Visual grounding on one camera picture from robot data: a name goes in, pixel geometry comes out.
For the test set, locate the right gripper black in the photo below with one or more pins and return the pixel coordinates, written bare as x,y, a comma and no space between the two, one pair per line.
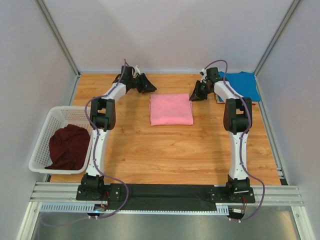
199,89

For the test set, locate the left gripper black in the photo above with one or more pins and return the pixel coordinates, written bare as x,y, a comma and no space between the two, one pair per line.
142,82

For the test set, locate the pink t shirt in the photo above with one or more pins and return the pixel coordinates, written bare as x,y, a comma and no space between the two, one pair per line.
171,109

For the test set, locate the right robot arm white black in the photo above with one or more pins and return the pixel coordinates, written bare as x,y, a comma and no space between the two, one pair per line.
237,121

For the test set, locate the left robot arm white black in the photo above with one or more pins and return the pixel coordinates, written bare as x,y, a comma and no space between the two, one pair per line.
101,114

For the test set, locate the blue folded t shirt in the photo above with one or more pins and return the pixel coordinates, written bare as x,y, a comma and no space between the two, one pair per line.
243,84

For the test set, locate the white plastic laundry basket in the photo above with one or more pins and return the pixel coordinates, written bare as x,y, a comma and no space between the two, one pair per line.
57,118

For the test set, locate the dark red t shirt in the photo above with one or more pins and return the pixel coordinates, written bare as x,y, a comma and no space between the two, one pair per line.
68,148

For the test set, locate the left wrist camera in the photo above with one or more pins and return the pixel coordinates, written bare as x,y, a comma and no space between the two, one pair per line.
136,71

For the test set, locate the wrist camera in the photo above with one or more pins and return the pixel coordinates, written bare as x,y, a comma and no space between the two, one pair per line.
203,74
136,71

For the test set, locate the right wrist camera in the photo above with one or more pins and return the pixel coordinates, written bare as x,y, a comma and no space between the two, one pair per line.
203,74

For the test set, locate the right aluminium frame post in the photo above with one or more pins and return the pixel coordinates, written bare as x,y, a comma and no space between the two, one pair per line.
277,35

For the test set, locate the aluminium frame post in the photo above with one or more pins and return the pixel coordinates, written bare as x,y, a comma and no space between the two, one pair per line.
277,35
57,35

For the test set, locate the left aluminium frame post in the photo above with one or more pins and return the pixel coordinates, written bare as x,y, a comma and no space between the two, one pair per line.
57,35

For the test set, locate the aluminium front rail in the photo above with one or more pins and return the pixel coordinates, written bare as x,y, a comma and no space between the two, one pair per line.
61,197

